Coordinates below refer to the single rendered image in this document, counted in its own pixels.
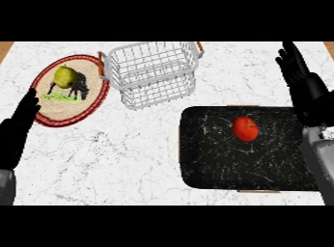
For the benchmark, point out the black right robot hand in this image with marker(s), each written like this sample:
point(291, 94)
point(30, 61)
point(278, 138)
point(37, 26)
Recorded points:
point(312, 96)

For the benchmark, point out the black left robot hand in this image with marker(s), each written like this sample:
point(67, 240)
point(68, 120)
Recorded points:
point(11, 135)

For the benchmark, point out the round red-rimmed woven placemat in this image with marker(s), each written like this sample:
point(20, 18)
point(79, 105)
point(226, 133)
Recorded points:
point(70, 93)

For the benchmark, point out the black marbled tray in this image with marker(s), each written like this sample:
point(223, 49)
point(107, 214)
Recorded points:
point(241, 151)

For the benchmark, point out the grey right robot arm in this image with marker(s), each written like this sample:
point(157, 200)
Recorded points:
point(328, 164)

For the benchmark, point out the red tomato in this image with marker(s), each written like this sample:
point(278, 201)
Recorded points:
point(246, 128)

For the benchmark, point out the yellow-green pear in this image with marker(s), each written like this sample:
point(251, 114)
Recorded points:
point(65, 76)

